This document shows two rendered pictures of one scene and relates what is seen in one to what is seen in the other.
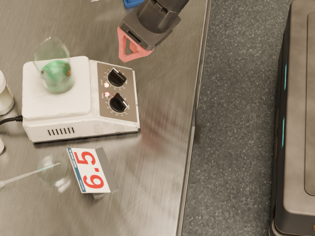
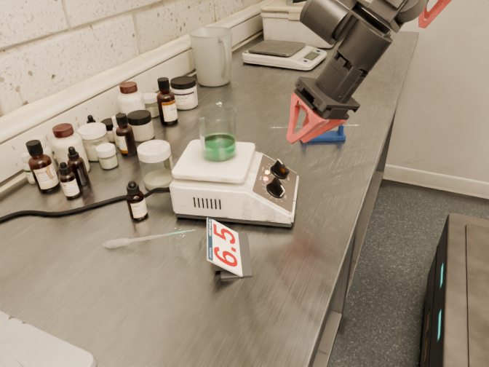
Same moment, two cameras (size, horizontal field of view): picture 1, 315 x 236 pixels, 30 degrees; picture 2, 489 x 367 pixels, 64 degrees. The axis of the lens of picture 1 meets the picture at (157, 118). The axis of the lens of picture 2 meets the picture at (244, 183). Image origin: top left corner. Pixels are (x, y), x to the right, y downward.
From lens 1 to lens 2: 0.52 m
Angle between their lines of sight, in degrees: 27
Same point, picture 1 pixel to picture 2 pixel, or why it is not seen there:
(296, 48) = (455, 250)
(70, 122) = (219, 191)
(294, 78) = (453, 273)
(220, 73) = (370, 279)
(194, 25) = (365, 160)
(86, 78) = (247, 156)
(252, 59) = (401, 274)
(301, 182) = not seen: outside the picture
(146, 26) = (323, 89)
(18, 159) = (155, 228)
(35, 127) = (181, 189)
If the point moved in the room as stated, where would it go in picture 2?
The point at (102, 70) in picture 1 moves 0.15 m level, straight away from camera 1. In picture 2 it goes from (266, 161) to (267, 124)
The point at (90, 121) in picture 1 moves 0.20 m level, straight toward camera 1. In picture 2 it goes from (240, 194) to (241, 298)
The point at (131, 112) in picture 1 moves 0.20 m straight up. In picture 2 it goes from (287, 202) to (292, 81)
